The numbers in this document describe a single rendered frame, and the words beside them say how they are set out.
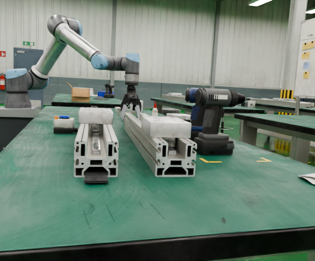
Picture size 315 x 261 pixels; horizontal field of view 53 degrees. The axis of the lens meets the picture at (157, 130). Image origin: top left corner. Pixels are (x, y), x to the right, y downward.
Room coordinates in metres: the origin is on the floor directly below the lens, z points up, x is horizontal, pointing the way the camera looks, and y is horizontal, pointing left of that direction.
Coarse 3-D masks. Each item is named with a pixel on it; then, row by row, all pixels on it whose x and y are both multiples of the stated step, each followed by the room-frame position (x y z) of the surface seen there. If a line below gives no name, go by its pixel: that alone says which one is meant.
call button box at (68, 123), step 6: (54, 120) 1.31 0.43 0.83; (60, 120) 1.32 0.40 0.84; (66, 120) 1.32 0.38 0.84; (72, 120) 1.33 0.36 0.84; (54, 126) 1.31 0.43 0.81; (60, 126) 1.32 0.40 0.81; (66, 126) 1.32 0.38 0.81; (72, 126) 1.33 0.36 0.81; (54, 132) 1.31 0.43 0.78; (60, 132) 1.32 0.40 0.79; (66, 132) 1.32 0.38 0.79; (72, 132) 1.33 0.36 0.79
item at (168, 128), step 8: (144, 120) 0.91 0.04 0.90; (152, 120) 0.85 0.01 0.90; (160, 120) 0.87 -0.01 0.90; (168, 120) 0.88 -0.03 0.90; (176, 120) 0.89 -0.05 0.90; (144, 128) 0.90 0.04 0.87; (152, 128) 0.81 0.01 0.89; (160, 128) 0.82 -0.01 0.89; (168, 128) 0.82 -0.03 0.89; (176, 128) 0.83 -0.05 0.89; (184, 128) 0.83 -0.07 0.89; (152, 136) 0.81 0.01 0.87; (160, 136) 0.82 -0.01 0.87; (168, 136) 0.82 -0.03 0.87; (176, 136) 0.83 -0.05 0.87; (184, 136) 0.83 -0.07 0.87; (168, 144) 0.84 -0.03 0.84
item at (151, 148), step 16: (128, 112) 1.53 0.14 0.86; (128, 128) 1.35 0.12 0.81; (144, 144) 0.92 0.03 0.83; (160, 144) 0.75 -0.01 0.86; (176, 144) 0.85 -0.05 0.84; (192, 144) 0.76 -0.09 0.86; (160, 160) 0.75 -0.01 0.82; (176, 160) 0.76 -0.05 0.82; (160, 176) 0.75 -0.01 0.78; (176, 176) 0.76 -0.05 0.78; (192, 176) 0.76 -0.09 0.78
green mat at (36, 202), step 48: (48, 144) 1.07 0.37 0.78; (240, 144) 1.28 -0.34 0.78; (0, 192) 0.58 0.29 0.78; (48, 192) 0.60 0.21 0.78; (96, 192) 0.61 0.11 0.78; (144, 192) 0.63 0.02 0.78; (192, 192) 0.65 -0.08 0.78; (240, 192) 0.66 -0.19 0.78; (288, 192) 0.68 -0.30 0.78; (0, 240) 0.40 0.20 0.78; (48, 240) 0.41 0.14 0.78; (96, 240) 0.42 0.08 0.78
